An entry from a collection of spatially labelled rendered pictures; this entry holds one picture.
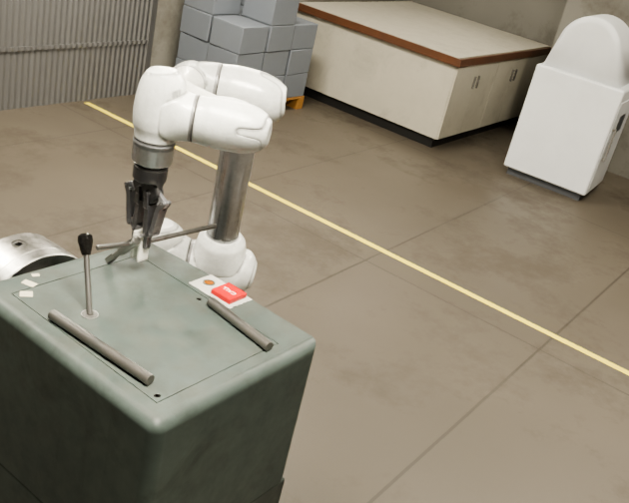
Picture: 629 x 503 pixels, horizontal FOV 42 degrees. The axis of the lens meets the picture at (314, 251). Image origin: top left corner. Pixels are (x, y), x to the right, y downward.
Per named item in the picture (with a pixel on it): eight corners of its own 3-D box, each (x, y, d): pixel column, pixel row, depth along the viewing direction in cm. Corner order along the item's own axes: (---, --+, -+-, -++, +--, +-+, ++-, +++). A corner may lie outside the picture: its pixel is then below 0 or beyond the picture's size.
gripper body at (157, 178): (177, 167, 180) (172, 206, 184) (151, 153, 184) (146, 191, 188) (151, 173, 174) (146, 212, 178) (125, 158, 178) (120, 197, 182)
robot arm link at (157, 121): (125, 141, 171) (187, 153, 173) (133, 68, 165) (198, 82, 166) (135, 125, 181) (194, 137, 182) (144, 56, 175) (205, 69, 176)
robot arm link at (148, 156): (156, 128, 182) (153, 153, 185) (124, 133, 176) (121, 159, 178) (185, 143, 178) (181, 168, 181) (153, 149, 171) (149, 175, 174)
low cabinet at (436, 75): (529, 122, 931) (554, 47, 894) (434, 152, 753) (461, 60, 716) (393, 71, 1016) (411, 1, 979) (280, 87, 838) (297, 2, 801)
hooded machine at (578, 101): (606, 191, 757) (670, 31, 693) (582, 206, 704) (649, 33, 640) (524, 159, 796) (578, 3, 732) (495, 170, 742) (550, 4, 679)
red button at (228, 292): (246, 300, 190) (248, 292, 190) (228, 307, 186) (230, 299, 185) (227, 288, 193) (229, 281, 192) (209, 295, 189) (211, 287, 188)
